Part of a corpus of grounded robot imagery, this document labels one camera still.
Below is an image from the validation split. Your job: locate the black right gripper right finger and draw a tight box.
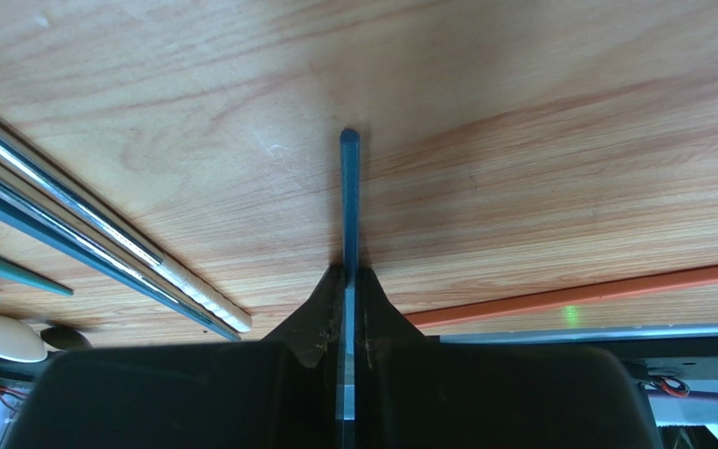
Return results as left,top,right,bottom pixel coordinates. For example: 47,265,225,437
355,268,661,448

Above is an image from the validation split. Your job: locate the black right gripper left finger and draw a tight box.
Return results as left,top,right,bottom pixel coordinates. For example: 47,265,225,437
6,267,344,448

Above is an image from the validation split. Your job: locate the blue chopstick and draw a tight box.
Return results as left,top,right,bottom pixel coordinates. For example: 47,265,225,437
337,128,361,448
0,181,240,341

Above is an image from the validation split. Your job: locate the orange chopstick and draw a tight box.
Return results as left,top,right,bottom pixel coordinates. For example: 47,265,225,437
406,265,718,329

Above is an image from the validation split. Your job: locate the black small spoon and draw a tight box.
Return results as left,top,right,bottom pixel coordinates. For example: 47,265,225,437
39,326,93,352

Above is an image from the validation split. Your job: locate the teal plastic spoon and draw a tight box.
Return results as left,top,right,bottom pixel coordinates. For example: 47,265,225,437
0,256,74,297

